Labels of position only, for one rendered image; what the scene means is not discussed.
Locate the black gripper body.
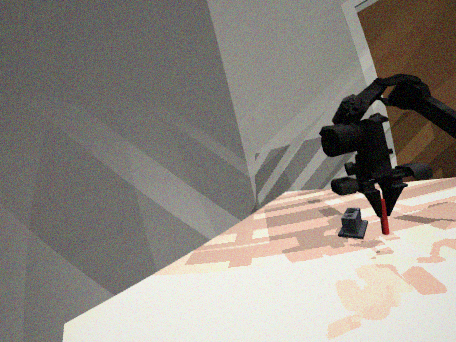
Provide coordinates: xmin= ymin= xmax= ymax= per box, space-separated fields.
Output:
xmin=331 ymin=144 xmax=433 ymax=195

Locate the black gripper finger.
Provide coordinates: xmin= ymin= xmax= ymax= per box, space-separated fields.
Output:
xmin=378 ymin=182 xmax=408 ymax=216
xmin=358 ymin=189 xmax=382 ymax=218

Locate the red peg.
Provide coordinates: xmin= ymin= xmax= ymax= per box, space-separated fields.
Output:
xmin=380 ymin=198 xmax=390 ymax=235

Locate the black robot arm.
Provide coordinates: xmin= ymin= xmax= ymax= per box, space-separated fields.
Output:
xmin=319 ymin=74 xmax=456 ymax=157

